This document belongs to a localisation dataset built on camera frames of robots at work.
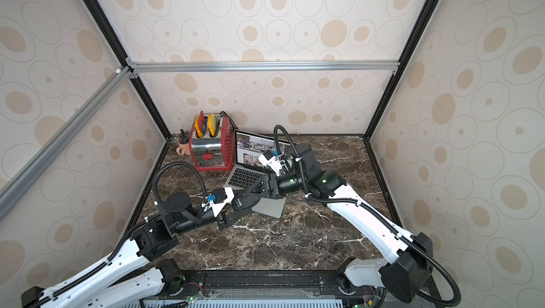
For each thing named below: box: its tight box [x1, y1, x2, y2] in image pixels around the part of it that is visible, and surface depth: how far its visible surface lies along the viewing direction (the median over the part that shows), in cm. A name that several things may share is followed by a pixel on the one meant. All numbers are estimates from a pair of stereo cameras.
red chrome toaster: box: [188, 113, 235, 172], surface depth 98 cm
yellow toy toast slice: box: [207, 113, 220, 138], surface depth 99 cm
